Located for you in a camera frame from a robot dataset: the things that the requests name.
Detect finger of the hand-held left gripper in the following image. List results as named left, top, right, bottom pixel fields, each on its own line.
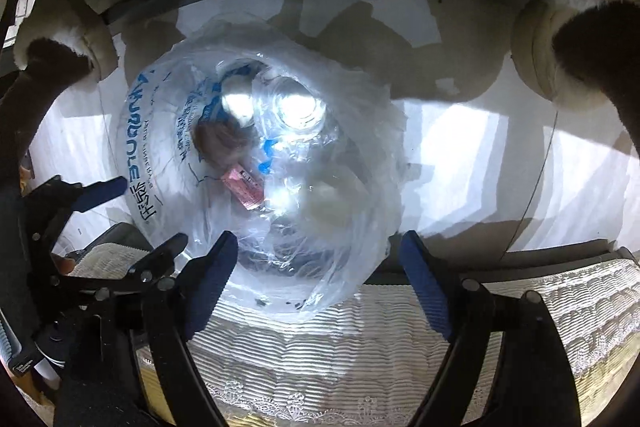
left=50, top=232, right=188, bottom=295
left=30, top=176, right=128, bottom=228

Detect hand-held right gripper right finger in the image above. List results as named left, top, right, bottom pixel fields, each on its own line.
left=398, top=229, right=586, bottom=427

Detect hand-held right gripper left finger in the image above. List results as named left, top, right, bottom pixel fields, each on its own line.
left=100, top=231, right=240, bottom=427

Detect clear plastic bag blue print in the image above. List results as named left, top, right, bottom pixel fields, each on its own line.
left=107, top=19, right=405, bottom=323

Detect pink drink carton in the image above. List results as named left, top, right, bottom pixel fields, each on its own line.
left=220, top=164, right=266, bottom=210

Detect brown wrapper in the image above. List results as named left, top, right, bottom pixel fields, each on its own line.
left=192, top=119, right=253, bottom=170

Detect clear plastic jar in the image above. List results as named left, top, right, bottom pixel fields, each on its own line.
left=252, top=74, right=328, bottom=142

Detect person's left leg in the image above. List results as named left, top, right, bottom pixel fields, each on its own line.
left=0, top=37, right=93, bottom=188

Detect person's leg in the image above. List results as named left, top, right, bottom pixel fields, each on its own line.
left=0, top=37, right=93, bottom=188
left=552, top=0, right=640, bottom=148

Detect cream fluffy slipper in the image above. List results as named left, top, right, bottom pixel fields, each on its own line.
left=14, top=0, right=118, bottom=82
left=511, top=0, right=626, bottom=108

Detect person's right leg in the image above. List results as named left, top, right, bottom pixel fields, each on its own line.
left=552, top=0, right=640, bottom=148

